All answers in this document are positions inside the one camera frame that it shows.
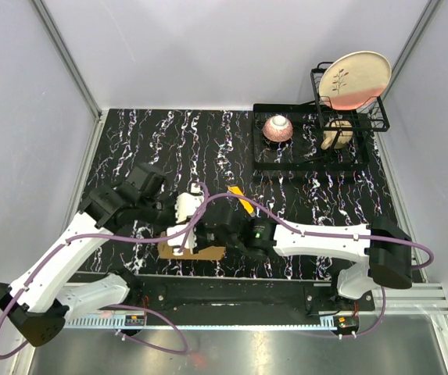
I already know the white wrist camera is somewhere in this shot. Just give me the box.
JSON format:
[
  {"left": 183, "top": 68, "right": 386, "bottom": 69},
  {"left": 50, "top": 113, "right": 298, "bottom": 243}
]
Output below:
[
  {"left": 175, "top": 183, "right": 204, "bottom": 224},
  {"left": 167, "top": 224, "right": 197, "bottom": 257}
]

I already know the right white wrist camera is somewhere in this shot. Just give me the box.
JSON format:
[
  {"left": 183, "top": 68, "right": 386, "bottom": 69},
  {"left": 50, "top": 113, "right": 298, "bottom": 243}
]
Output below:
[{"left": 167, "top": 224, "right": 197, "bottom": 257}]

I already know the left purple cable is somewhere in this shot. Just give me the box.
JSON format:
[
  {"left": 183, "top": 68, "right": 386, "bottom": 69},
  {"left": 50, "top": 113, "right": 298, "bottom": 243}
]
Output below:
[{"left": 0, "top": 182, "right": 209, "bottom": 359}]

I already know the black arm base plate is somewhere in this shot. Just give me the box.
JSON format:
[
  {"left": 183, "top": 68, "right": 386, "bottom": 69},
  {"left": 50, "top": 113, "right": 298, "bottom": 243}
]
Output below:
[{"left": 126, "top": 275, "right": 375, "bottom": 314}]

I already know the yellow black utility knife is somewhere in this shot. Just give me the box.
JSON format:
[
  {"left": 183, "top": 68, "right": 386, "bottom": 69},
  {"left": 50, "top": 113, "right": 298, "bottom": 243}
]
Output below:
[{"left": 228, "top": 185, "right": 256, "bottom": 217}]

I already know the pink patterned bowl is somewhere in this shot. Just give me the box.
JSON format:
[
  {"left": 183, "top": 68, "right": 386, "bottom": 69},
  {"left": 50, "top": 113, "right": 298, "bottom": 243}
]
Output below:
[{"left": 262, "top": 115, "right": 293, "bottom": 143}]

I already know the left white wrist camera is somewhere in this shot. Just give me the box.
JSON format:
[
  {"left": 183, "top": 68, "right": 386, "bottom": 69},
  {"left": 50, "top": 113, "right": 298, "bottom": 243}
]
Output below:
[{"left": 175, "top": 183, "right": 204, "bottom": 224}]

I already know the beige ceramic mug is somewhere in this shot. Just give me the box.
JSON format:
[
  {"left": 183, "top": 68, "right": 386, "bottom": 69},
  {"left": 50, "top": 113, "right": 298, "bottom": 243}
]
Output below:
[{"left": 321, "top": 120, "right": 353, "bottom": 151}]

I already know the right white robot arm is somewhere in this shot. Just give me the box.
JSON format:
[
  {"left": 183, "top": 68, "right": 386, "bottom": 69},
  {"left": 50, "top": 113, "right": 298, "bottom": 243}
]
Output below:
[{"left": 195, "top": 208, "right": 412, "bottom": 310}]

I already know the brown cardboard express box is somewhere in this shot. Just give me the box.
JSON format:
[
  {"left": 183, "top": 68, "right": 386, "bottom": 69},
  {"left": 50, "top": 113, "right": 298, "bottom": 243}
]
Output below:
[{"left": 157, "top": 241, "right": 226, "bottom": 261}]

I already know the black wire dish rack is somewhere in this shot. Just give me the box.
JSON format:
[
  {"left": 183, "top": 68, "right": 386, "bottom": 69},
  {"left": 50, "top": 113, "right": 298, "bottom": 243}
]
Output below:
[{"left": 251, "top": 62, "right": 390, "bottom": 172}]

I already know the aluminium frame rail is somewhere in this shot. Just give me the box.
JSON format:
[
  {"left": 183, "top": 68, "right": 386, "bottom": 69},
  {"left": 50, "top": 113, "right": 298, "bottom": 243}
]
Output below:
[{"left": 30, "top": 0, "right": 104, "bottom": 120}]

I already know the cream pink plate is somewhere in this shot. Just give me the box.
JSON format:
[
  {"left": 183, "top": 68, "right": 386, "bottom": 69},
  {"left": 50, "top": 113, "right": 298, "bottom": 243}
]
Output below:
[{"left": 317, "top": 51, "right": 392, "bottom": 111}]

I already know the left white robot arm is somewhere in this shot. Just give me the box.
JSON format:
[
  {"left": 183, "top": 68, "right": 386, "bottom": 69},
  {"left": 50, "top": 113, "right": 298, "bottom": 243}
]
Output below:
[{"left": 0, "top": 163, "right": 175, "bottom": 359}]

